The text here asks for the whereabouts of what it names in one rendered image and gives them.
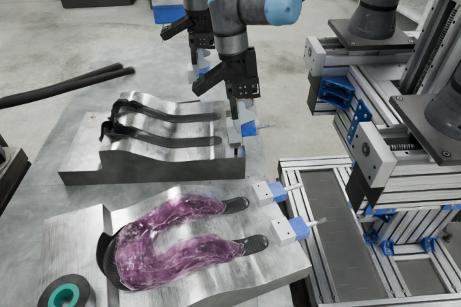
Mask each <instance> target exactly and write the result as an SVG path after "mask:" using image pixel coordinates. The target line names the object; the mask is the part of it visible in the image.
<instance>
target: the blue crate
mask: <svg viewBox="0 0 461 307"><path fill-rule="evenodd" d="M152 7H153V12H154V20H155V23H156V24H161V23H173V22H175V21H177V20H178V19H180V18H182V17H183V16H185V15H186V14H185V9H184V5H183V4H178V5H153V6H152Z"/></svg>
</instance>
